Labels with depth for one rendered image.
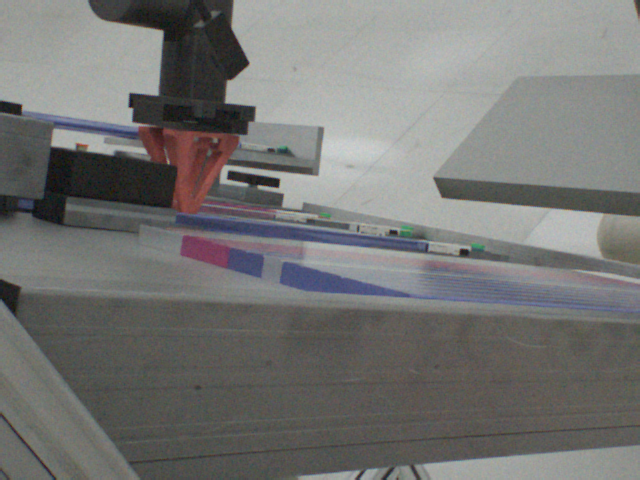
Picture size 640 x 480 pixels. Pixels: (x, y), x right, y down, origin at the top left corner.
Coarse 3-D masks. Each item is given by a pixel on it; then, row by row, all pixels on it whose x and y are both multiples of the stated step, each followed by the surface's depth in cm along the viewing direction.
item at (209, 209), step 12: (204, 204) 92; (228, 216) 93; (240, 216) 94; (252, 216) 95; (264, 216) 96; (276, 216) 97; (288, 216) 98; (300, 216) 100; (324, 228) 102; (336, 228) 103; (348, 228) 104
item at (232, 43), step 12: (216, 12) 74; (204, 24) 73; (216, 24) 74; (228, 24) 74; (204, 36) 73; (216, 36) 74; (228, 36) 74; (204, 48) 75; (216, 48) 74; (228, 48) 75; (240, 48) 75; (216, 60) 75; (228, 60) 75; (240, 60) 75; (228, 72) 75
